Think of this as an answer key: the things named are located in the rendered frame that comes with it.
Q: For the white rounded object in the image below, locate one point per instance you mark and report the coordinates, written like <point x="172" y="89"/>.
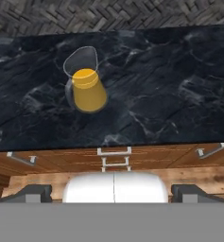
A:
<point x="115" y="188"/>

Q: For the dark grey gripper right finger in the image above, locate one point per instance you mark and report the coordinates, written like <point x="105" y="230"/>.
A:
<point x="183" y="190"/>

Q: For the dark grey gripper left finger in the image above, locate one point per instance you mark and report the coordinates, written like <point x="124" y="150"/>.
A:
<point x="37" y="190"/>

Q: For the glass pitcher with orange juice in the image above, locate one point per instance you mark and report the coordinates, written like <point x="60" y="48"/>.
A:
<point x="89" y="91"/>

